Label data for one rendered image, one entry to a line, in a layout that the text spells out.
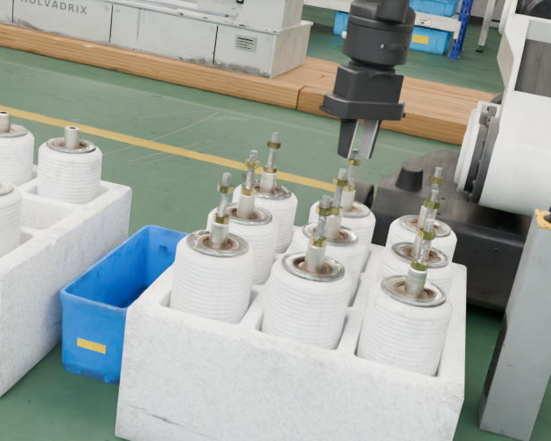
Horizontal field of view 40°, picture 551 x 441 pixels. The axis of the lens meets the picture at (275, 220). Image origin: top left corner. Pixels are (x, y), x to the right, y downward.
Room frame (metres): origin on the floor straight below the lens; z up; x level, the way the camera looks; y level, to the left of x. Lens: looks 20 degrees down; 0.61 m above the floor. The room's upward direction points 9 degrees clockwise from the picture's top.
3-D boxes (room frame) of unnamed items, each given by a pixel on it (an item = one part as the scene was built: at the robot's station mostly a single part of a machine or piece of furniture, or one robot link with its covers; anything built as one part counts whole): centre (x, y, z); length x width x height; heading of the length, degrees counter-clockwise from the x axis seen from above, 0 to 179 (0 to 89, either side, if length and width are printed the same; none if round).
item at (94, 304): (1.04, 0.19, 0.06); 0.30 x 0.11 x 0.12; 169
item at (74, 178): (1.14, 0.33, 0.16); 0.10 x 0.10 x 0.18
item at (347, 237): (0.94, -0.07, 0.25); 0.08 x 0.08 x 0.01
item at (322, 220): (0.82, -0.05, 0.30); 0.01 x 0.01 x 0.08
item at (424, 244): (0.80, -0.17, 0.30); 0.01 x 0.01 x 0.08
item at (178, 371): (0.94, -0.07, 0.09); 0.39 x 0.39 x 0.18; 79
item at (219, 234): (0.85, 0.06, 0.26); 0.02 x 0.02 x 0.03
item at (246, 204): (0.96, 0.04, 0.26); 0.02 x 0.02 x 0.03
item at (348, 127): (1.04, -0.08, 0.36); 0.03 x 0.02 x 0.06; 30
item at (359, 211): (1.06, -0.10, 0.25); 0.08 x 0.08 x 0.01
